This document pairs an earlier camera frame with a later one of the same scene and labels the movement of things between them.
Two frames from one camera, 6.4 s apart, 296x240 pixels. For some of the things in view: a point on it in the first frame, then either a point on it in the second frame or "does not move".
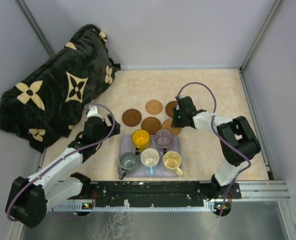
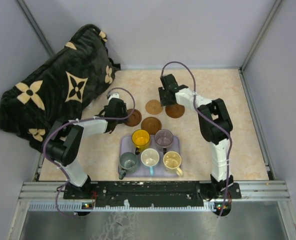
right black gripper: [175, 123] → [163, 102]
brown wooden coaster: [169, 107] does not move
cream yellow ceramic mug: [172, 161] does not move
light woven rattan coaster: [153, 107] does not move
